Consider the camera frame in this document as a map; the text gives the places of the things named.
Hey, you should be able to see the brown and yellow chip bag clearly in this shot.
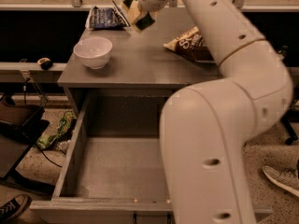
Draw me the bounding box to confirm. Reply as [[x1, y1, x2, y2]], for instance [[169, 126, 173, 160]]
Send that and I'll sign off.
[[164, 26, 213, 63]]

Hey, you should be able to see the green and yellow sponge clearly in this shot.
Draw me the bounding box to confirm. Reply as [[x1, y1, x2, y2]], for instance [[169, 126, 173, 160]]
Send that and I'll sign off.
[[121, 0, 156, 33]]

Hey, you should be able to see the grey cabinet counter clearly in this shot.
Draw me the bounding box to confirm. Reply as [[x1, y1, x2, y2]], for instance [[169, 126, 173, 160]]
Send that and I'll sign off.
[[58, 7, 221, 112]]

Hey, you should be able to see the grey metal rail frame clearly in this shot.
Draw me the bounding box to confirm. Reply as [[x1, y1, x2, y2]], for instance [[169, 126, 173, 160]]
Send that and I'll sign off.
[[1, 0, 299, 83]]

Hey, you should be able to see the black monitor stand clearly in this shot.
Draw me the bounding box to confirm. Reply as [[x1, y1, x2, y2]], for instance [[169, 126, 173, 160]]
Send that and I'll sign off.
[[0, 94, 56, 195]]

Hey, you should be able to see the green snack bag on floor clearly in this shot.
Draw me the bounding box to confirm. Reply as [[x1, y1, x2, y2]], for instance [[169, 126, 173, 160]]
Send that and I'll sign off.
[[36, 110, 77, 150]]

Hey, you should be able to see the blue chip bag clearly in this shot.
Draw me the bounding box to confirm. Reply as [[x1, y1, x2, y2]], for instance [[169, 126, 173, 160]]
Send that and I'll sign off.
[[85, 2, 130, 30]]

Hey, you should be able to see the white grey sneaker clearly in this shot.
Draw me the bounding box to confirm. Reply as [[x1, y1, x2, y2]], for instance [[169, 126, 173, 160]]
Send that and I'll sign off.
[[263, 165, 299, 197]]

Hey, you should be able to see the black sneaker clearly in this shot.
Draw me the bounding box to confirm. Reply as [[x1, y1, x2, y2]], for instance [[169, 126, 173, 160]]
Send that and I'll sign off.
[[0, 194, 32, 224]]

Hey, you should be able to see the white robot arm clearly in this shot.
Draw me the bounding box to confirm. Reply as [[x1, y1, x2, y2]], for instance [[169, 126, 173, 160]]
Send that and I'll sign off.
[[125, 0, 292, 224]]

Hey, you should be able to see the black and yellow tape measure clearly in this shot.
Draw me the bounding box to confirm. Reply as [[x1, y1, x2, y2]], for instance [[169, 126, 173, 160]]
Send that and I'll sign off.
[[37, 58, 53, 70]]

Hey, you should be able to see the black drawer handle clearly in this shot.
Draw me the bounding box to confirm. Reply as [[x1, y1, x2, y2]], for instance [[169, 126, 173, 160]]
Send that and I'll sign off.
[[132, 214, 172, 224]]

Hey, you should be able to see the open grey top drawer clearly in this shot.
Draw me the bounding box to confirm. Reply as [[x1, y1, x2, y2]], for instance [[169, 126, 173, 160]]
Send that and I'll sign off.
[[31, 92, 273, 224]]

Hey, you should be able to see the white ceramic bowl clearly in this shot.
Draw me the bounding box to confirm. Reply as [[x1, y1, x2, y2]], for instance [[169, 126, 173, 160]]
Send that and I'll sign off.
[[73, 36, 113, 69]]

